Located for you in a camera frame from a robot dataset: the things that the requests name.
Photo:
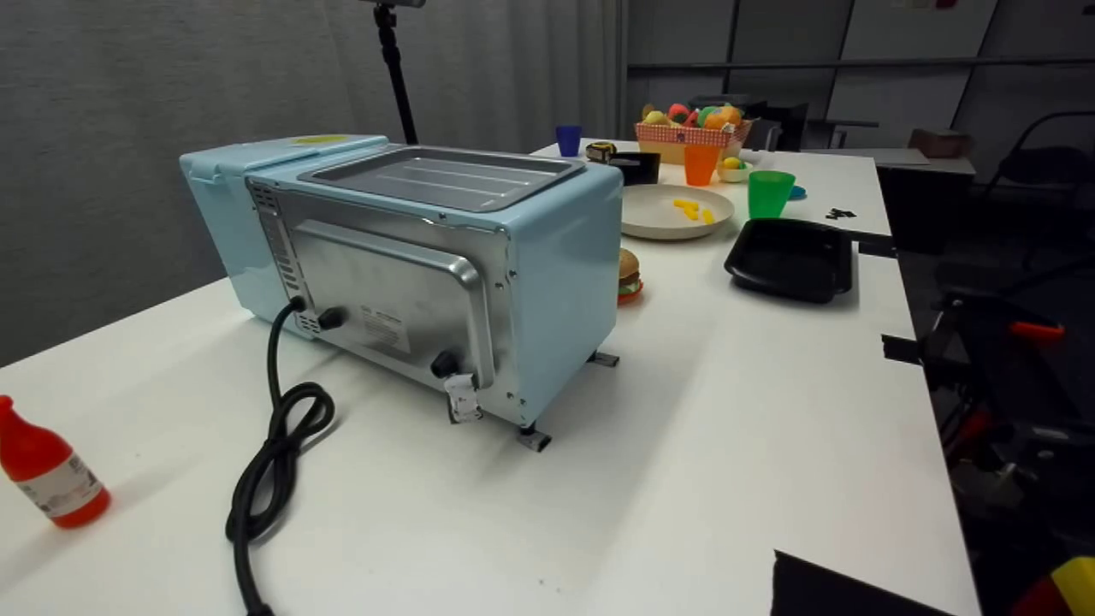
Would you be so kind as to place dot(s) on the yellow toy fries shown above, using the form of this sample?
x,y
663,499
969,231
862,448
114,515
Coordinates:
x,y
692,211

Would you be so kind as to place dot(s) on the beige round plate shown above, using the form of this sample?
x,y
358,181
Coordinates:
x,y
647,213

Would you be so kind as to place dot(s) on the blue plastic cup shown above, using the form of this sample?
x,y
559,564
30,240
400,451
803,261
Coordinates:
x,y
568,136

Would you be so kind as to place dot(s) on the orange plastic cup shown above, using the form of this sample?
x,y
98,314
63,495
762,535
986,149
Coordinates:
x,y
699,163

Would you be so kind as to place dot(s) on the green plastic cup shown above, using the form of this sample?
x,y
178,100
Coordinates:
x,y
768,193

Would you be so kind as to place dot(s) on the light blue toaster oven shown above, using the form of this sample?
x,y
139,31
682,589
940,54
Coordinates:
x,y
488,277

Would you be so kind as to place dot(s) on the toy hamburger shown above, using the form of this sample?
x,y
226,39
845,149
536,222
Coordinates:
x,y
631,281

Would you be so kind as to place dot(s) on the black square tray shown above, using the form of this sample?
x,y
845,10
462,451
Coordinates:
x,y
791,256

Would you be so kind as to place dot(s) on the black tripod pole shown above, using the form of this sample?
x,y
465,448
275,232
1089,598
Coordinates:
x,y
386,17

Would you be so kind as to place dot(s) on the black chair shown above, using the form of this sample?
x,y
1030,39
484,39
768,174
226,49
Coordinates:
x,y
1056,173

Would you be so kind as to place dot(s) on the red plastic bottle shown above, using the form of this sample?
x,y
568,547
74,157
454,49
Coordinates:
x,y
50,468

